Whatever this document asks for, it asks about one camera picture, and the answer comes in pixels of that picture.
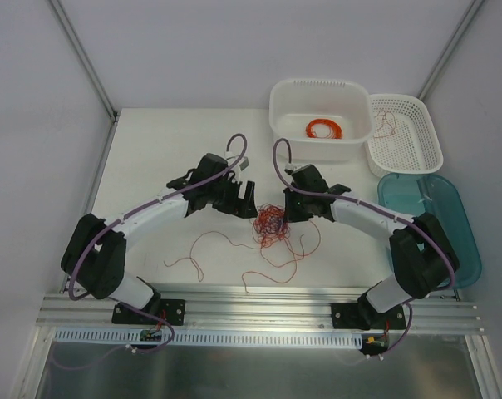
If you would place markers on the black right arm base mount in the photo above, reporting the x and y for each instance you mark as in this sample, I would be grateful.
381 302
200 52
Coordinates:
360 315

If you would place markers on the aluminium extrusion rail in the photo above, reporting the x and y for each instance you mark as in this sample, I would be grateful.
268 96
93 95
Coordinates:
279 308

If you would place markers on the teal translucent tray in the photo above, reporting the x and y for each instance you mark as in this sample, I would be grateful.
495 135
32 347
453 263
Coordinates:
417 194

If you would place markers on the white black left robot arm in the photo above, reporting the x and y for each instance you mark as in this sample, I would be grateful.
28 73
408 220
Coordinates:
95 257

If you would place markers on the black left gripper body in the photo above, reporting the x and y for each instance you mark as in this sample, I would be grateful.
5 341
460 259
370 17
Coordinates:
238 198

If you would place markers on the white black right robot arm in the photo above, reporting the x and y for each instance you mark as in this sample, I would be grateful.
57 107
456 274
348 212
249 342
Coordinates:
422 256

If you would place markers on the left aluminium frame post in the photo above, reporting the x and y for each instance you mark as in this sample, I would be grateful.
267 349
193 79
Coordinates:
66 25

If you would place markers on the white slotted cable duct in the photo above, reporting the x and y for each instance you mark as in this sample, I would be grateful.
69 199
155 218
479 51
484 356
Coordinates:
187 337

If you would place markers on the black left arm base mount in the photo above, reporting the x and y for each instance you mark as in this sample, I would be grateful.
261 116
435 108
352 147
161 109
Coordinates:
171 310

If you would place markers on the white plastic tub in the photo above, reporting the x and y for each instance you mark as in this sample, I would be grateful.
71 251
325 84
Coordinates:
323 120

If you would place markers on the right aluminium frame post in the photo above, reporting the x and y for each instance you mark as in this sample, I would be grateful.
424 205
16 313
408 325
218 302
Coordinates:
457 36

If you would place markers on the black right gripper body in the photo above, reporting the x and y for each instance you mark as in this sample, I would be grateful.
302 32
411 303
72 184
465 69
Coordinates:
295 206

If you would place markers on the aluminium frame post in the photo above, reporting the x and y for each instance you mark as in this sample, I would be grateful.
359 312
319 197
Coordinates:
457 36
66 25

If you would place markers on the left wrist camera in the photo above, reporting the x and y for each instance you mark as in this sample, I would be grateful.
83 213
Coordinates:
240 165

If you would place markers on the white perforated basket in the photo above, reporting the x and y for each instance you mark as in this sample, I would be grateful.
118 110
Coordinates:
405 140

